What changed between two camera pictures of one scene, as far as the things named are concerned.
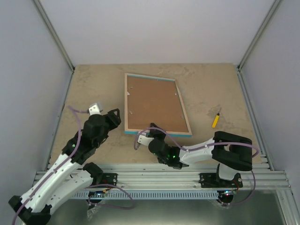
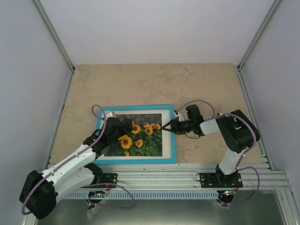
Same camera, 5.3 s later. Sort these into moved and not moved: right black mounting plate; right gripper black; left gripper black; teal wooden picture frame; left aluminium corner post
Moved: left gripper black; teal wooden picture frame; right gripper black
Not moved: left aluminium corner post; right black mounting plate
